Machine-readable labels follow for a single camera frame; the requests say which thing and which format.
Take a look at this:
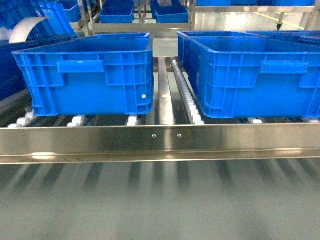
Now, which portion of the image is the stainless steel flow rack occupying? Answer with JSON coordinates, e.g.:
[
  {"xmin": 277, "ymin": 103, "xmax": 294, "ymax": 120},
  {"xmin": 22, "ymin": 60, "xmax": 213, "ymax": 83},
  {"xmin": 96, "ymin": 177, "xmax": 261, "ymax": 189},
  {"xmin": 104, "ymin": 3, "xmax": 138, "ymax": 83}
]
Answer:
[{"xmin": 0, "ymin": 57, "xmax": 320, "ymax": 165}]

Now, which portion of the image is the white roller track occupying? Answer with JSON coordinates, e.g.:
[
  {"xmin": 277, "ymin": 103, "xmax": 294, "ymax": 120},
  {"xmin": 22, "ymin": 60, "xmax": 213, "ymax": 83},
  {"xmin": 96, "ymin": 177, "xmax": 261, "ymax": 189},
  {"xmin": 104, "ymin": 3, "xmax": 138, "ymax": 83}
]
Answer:
[{"xmin": 171, "ymin": 60, "xmax": 205, "ymax": 126}]

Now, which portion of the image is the front left blue crate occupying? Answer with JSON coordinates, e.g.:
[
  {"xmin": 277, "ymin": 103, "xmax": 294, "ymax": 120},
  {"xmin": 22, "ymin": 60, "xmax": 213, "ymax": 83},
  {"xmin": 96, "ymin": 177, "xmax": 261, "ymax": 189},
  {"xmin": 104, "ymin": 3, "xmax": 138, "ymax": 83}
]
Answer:
[{"xmin": 13, "ymin": 37, "xmax": 154, "ymax": 117}]

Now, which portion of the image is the blue crate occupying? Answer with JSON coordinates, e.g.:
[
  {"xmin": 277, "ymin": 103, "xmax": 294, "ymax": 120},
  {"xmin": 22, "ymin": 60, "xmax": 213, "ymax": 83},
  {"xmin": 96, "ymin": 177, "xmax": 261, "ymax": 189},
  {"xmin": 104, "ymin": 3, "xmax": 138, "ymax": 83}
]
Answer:
[
  {"xmin": 177, "ymin": 30, "xmax": 266, "ymax": 65},
  {"xmin": 247, "ymin": 30, "xmax": 320, "ymax": 46},
  {"xmin": 13, "ymin": 37, "xmax": 154, "ymax": 117},
  {"xmin": 86, "ymin": 33, "xmax": 151, "ymax": 52},
  {"xmin": 188, "ymin": 37, "xmax": 320, "ymax": 119}
]

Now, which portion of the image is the rear left blue crate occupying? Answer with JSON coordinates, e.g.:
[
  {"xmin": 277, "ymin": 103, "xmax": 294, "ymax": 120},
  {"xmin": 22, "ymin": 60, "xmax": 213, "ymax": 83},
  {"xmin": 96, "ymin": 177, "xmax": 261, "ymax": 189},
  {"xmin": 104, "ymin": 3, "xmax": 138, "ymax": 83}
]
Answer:
[{"xmin": 86, "ymin": 33, "xmax": 151, "ymax": 52}]

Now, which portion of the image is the front right blue crate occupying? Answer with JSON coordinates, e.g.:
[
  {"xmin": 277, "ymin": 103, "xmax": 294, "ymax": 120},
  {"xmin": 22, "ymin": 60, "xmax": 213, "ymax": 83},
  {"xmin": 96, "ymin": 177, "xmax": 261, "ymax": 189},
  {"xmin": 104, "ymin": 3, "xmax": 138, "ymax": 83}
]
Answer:
[{"xmin": 188, "ymin": 37, "xmax": 320, "ymax": 119}]

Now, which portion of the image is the rear right blue crate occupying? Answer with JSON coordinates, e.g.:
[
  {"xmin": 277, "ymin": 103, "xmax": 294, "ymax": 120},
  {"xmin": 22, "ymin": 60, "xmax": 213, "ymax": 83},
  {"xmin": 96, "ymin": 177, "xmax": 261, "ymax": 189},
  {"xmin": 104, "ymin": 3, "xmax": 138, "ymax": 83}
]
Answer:
[{"xmin": 177, "ymin": 30, "xmax": 266, "ymax": 65}]

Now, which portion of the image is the far right blue crate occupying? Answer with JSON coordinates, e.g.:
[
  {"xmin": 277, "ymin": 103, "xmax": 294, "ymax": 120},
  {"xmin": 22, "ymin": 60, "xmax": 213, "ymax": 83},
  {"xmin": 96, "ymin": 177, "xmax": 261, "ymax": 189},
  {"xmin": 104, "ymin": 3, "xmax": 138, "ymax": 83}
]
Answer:
[{"xmin": 247, "ymin": 30, "xmax": 320, "ymax": 46}]

